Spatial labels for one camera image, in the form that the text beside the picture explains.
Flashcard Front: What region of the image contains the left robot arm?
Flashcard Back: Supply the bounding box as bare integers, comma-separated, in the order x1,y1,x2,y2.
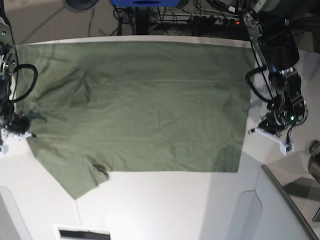
242,0,320,136

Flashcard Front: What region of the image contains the grey metal stand right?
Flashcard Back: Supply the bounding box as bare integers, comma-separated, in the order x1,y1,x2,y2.
260,139,320,240

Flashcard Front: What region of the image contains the green t-shirt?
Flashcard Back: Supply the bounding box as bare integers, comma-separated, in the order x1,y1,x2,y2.
16,41,254,199

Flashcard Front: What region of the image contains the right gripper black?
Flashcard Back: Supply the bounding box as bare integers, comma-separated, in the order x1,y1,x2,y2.
5,113,30,135

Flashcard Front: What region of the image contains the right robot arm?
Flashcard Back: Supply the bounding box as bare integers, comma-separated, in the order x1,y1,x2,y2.
0,0,38,136

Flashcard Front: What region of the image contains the blue plastic bin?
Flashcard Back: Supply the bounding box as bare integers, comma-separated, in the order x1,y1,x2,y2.
111,0,180,8

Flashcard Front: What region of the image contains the black table leg post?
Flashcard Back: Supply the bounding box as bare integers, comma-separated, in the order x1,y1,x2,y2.
135,7,151,36

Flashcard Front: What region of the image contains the power strip with red light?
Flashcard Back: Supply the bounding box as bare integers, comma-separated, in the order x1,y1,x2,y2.
192,15,241,26

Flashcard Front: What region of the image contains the black round fan base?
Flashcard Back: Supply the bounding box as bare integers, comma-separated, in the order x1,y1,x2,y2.
65,0,99,11

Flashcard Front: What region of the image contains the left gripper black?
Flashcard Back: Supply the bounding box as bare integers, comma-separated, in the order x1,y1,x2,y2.
258,109,293,138

